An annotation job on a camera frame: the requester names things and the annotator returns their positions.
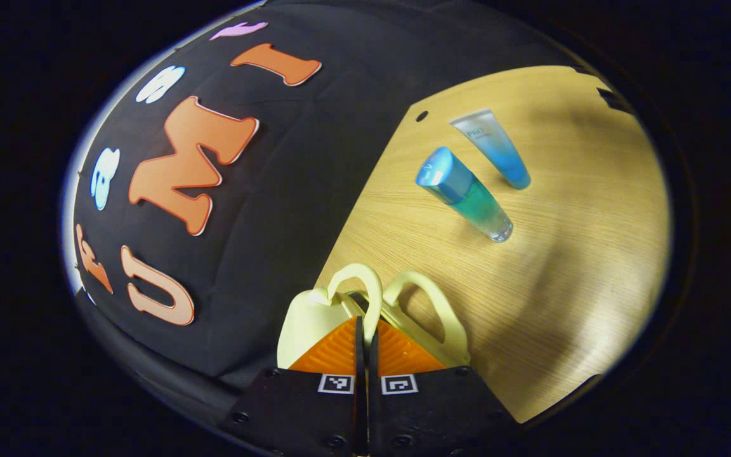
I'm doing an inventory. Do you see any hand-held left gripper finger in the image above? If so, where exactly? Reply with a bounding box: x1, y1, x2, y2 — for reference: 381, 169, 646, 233
223, 315, 366, 456
367, 317, 522, 456

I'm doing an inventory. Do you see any pale yellow suitcase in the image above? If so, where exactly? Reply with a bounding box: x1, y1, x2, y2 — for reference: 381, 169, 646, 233
277, 263, 471, 370

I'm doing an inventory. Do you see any blue-capped green bottle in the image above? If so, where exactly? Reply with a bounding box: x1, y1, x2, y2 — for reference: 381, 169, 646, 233
415, 147, 514, 243

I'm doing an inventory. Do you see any blue and white tube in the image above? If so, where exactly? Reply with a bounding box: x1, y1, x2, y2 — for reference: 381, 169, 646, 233
449, 109, 532, 190

